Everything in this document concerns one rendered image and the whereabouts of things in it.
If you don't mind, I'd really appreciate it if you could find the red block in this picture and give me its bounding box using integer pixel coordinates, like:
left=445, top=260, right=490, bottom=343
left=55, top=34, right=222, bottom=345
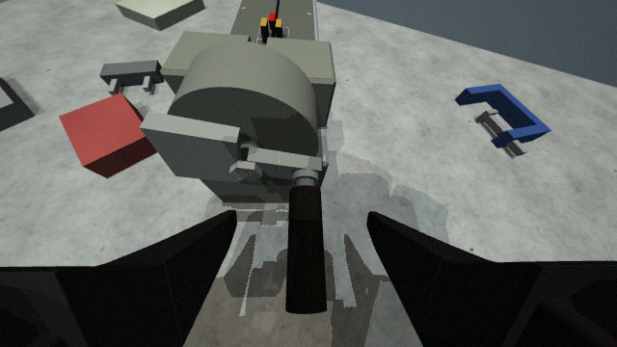
left=58, top=93, right=157, bottom=178

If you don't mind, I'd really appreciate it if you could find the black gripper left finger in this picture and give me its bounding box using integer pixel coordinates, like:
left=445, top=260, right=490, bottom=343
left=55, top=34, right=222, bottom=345
left=0, top=210, right=237, bottom=347

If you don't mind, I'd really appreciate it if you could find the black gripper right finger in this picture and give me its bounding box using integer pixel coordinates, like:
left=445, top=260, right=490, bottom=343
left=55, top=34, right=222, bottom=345
left=366, top=211, right=617, bottom=347

